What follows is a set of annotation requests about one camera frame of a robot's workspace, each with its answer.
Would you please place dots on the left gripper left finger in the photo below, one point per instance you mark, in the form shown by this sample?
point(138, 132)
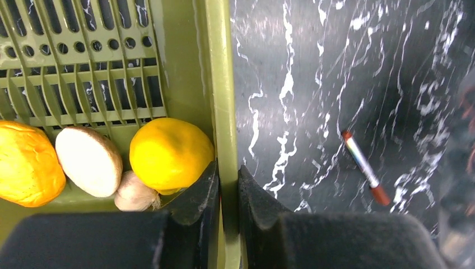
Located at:
point(182, 234)

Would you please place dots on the small orange toy fruit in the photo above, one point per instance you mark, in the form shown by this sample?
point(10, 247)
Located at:
point(31, 175)

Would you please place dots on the red white marker pen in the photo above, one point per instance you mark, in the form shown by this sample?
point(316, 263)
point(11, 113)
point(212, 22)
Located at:
point(377, 191)

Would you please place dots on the small toy garlic bulb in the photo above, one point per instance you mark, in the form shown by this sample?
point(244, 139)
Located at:
point(133, 195)

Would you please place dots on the yellow toy lemon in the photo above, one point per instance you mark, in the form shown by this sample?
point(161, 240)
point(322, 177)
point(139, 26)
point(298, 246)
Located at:
point(169, 154)

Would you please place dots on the clear zip top bag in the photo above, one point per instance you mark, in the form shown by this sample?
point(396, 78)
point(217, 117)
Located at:
point(456, 211)

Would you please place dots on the white round toy food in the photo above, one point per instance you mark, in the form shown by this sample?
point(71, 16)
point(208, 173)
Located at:
point(90, 160)

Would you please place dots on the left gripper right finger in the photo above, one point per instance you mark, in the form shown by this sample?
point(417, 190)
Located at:
point(272, 236)

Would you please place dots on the olive green plastic basket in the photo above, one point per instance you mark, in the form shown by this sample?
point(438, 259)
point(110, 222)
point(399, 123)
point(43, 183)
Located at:
point(114, 66)

